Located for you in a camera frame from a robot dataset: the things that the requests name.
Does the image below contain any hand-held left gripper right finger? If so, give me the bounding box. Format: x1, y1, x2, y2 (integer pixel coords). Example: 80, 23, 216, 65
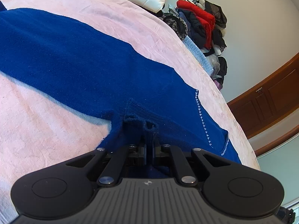
152, 135, 234, 187

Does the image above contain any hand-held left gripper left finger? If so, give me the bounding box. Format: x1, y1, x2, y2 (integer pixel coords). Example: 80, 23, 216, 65
66, 136, 147, 188

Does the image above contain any dark blue knit sweater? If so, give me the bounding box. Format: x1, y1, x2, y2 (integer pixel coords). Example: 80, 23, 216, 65
0, 8, 241, 179

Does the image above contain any light blue fleece blanket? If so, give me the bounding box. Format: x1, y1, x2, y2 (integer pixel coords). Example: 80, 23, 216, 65
182, 37, 214, 75

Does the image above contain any black jacket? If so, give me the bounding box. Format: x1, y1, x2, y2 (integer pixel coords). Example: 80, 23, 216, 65
216, 57, 228, 85

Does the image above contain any brown wooden door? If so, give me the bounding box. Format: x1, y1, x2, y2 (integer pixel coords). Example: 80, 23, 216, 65
226, 53, 299, 157

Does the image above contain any black fur-trimmed coat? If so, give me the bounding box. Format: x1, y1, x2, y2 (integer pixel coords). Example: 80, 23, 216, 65
163, 14, 189, 41

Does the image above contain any pink fleece blanket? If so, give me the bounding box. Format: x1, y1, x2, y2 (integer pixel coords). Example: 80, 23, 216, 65
0, 0, 260, 224

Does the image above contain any dark plaid garment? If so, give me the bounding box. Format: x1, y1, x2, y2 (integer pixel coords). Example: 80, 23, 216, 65
204, 0, 227, 28

